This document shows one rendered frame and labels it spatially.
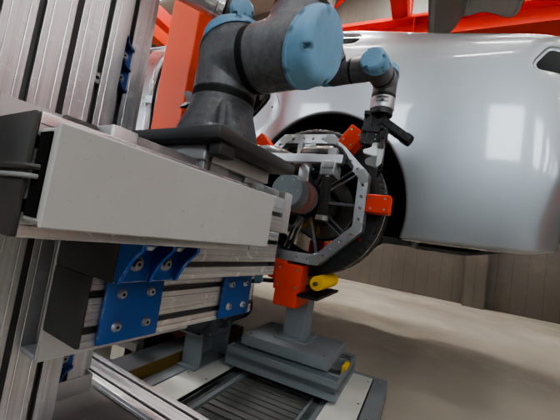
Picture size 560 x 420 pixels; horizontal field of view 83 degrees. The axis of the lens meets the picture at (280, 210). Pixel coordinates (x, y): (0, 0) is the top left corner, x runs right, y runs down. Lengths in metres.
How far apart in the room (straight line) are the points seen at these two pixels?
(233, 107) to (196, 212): 0.29
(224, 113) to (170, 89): 0.90
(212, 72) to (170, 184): 0.34
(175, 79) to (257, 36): 0.93
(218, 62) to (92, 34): 0.20
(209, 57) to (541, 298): 6.06
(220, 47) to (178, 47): 0.93
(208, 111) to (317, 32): 0.21
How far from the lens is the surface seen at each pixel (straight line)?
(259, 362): 1.46
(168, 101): 1.44
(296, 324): 1.50
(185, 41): 1.52
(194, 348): 1.49
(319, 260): 1.27
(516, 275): 6.26
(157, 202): 0.29
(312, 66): 0.52
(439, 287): 6.25
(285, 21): 0.55
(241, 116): 0.57
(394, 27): 4.34
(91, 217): 0.26
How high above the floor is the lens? 0.68
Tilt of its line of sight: 5 degrees up
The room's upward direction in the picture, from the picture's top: 9 degrees clockwise
